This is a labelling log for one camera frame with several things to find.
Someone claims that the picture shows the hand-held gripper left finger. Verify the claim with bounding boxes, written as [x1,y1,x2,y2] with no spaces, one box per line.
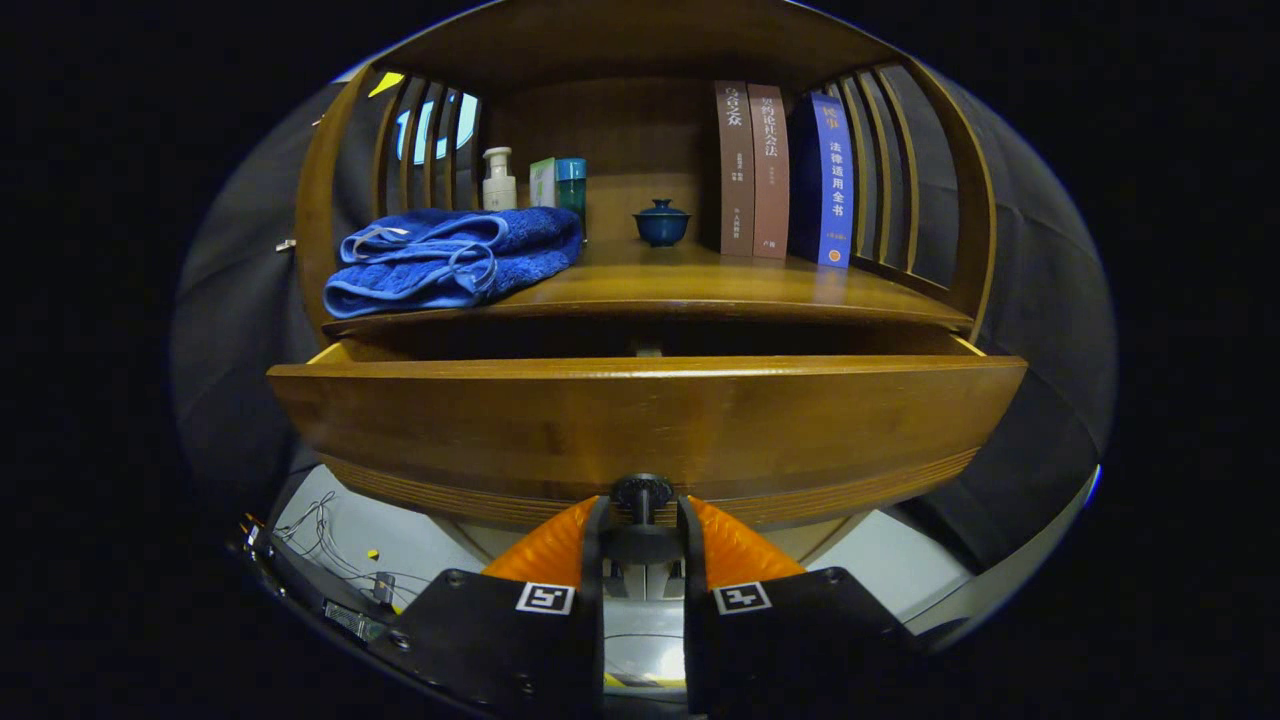
[385,495,612,717]

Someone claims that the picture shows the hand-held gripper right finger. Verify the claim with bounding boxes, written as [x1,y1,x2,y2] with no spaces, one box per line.
[679,495,922,717]

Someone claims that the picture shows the black drawer knob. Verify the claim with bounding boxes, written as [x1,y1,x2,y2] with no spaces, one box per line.
[600,474,689,566]

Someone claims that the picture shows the wooden drawer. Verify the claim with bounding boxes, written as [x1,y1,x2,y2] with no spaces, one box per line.
[266,335,1029,531]

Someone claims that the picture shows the wooden countertop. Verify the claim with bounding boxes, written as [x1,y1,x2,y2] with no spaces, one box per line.
[322,238,976,336]

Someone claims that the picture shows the wooden cabinet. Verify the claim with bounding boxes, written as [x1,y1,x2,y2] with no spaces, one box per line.
[295,0,998,601]

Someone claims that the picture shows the folded blue towel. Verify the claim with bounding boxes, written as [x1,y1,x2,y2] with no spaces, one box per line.
[322,206,585,319]

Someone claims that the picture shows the blue lidded teacup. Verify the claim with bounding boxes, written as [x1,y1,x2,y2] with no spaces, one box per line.
[632,198,692,248]

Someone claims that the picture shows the white pump bottle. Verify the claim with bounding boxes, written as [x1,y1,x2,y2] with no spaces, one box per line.
[482,147,518,212]

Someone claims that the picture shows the teal bottle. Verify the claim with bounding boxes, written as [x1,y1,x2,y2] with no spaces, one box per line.
[555,157,589,239]

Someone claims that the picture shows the blue book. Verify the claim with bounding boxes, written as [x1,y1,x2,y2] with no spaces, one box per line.
[788,92,854,269]

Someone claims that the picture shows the reddish brown book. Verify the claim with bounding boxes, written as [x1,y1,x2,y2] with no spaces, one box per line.
[748,84,791,261]

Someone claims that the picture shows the dark brown book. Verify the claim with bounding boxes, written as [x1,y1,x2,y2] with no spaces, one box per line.
[714,80,756,257]

